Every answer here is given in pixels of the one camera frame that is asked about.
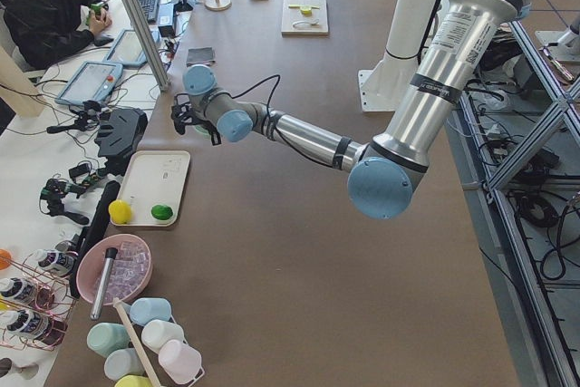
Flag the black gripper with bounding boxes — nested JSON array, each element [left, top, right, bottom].
[[195, 119, 222, 146]]

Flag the mint green bowl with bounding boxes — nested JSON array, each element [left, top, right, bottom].
[[194, 124, 211, 138]]

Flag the white ceramic spoon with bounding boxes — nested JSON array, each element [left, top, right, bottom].
[[292, 20, 319, 29]]

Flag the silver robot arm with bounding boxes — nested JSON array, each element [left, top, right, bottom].
[[182, 0, 529, 219]]

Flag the pink bowl with ice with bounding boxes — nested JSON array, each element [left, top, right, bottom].
[[76, 234, 153, 305]]

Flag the yellow plastic knife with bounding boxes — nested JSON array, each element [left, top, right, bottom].
[[288, 4, 319, 14]]

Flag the bamboo cutting board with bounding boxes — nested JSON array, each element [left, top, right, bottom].
[[281, 0, 329, 36]]

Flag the lemon half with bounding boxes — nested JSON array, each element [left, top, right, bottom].
[[300, 5, 312, 15]]

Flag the cream serving tray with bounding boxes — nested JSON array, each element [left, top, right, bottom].
[[110, 150, 190, 227]]

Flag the grey folded cloth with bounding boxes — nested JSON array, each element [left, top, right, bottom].
[[186, 46, 216, 67]]

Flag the green lime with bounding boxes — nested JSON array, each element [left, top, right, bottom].
[[150, 204, 174, 221]]

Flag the black stand device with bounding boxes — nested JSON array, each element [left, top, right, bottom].
[[94, 108, 148, 178]]

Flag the yellow lemon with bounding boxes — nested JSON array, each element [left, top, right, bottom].
[[108, 199, 132, 225]]

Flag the blue teach pendant far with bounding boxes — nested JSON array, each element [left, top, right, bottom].
[[103, 29, 147, 68]]

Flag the blue teach pendant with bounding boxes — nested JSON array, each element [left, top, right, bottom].
[[103, 29, 147, 68], [55, 61, 124, 107]]

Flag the blue teach pendant near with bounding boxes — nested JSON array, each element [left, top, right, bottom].
[[55, 61, 124, 107]]

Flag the steel muddler rod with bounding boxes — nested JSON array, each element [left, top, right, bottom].
[[90, 247, 118, 321]]

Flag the light blue cup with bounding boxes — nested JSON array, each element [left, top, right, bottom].
[[130, 297, 172, 326]]

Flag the wooden rack stick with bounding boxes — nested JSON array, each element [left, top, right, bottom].
[[112, 297, 161, 387]]

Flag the white cup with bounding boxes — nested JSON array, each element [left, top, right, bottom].
[[141, 319, 185, 353]]

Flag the seated person in black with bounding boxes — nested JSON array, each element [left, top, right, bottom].
[[4, 0, 112, 70]]

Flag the pink cup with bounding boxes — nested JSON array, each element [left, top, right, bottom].
[[158, 339, 203, 385]]

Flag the mint green cup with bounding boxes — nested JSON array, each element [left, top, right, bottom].
[[86, 323, 130, 358]]

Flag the pale blue cup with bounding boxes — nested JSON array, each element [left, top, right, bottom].
[[103, 348, 145, 381]]

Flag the yellow cup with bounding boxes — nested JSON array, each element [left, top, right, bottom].
[[114, 374, 152, 387]]

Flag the aluminium frame post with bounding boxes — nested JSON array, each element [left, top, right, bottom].
[[121, 0, 169, 92]]

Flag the copper wire bottle rack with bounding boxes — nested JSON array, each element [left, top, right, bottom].
[[1, 249, 75, 351]]

